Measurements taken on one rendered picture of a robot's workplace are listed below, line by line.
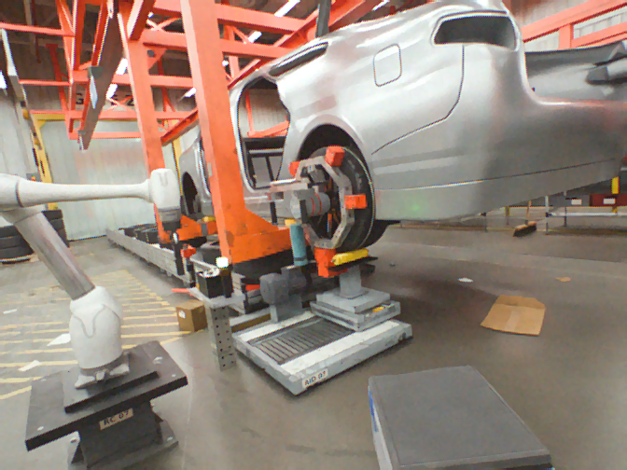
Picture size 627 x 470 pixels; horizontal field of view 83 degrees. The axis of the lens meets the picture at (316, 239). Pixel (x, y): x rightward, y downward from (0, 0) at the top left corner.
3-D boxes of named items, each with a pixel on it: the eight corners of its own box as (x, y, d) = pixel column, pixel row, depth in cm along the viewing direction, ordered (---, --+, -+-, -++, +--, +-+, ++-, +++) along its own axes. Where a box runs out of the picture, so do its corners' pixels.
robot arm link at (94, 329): (73, 374, 133) (58, 319, 128) (82, 352, 149) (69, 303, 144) (121, 361, 139) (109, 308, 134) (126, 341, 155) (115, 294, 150)
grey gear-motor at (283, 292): (327, 310, 254) (322, 262, 248) (276, 328, 230) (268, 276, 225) (313, 304, 268) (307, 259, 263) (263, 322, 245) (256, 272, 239)
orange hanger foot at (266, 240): (315, 243, 270) (310, 199, 264) (253, 258, 240) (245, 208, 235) (303, 242, 283) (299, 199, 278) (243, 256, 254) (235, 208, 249)
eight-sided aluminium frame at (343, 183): (358, 249, 201) (348, 151, 193) (349, 252, 198) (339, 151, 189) (305, 242, 246) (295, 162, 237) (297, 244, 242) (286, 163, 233)
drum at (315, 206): (332, 214, 215) (330, 190, 212) (303, 219, 203) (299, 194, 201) (319, 214, 226) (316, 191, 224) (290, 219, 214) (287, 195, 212)
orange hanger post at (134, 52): (179, 241, 397) (135, 2, 359) (160, 244, 386) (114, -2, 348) (174, 240, 412) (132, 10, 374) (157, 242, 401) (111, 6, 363)
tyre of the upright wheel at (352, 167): (389, 259, 219) (397, 149, 198) (360, 269, 206) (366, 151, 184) (324, 233, 269) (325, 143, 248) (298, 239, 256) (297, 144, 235)
